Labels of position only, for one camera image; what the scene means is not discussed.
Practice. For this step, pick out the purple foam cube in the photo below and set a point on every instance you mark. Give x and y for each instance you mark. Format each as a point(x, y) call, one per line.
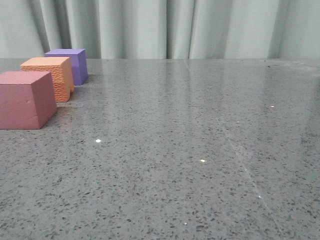
point(78, 62)

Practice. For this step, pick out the red foam cube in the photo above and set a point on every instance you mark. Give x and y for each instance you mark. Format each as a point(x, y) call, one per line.
point(27, 100)

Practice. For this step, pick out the pale green curtain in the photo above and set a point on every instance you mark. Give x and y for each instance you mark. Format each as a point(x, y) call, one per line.
point(162, 29)

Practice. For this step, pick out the orange foam cube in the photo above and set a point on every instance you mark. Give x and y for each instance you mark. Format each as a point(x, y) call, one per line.
point(61, 71)

